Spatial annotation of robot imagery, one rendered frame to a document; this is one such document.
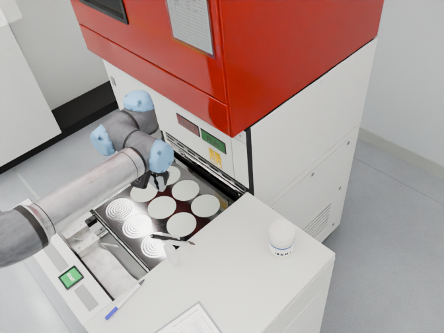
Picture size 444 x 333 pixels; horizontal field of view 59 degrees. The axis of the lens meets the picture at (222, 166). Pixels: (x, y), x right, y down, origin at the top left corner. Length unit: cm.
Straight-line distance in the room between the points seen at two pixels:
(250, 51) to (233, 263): 58
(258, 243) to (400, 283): 126
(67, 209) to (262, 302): 55
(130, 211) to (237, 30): 75
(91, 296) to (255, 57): 79
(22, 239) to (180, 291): 49
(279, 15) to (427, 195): 191
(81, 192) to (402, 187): 220
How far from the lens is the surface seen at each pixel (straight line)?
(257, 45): 103
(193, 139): 140
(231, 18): 93
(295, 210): 171
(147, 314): 112
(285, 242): 109
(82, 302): 121
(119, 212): 143
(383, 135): 289
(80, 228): 142
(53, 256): 133
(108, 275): 132
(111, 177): 88
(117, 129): 101
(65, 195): 84
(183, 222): 134
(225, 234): 120
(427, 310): 229
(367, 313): 220
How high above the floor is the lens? 195
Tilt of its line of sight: 45 degrees down
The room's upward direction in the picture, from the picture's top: 7 degrees counter-clockwise
